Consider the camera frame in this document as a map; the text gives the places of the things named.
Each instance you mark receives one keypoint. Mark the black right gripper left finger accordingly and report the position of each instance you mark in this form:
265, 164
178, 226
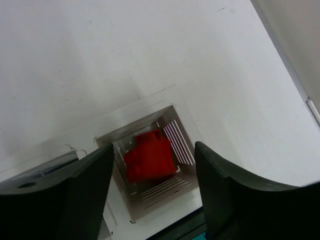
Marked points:
63, 199

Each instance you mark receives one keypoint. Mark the red and purple lego brick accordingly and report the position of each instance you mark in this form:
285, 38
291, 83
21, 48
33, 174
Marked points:
150, 159

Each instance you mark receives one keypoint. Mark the white slotted container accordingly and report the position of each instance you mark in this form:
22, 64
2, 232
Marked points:
132, 211

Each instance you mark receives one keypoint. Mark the aluminium rail right side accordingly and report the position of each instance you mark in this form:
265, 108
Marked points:
313, 110

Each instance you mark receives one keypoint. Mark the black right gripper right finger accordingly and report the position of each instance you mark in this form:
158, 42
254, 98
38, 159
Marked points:
240, 205

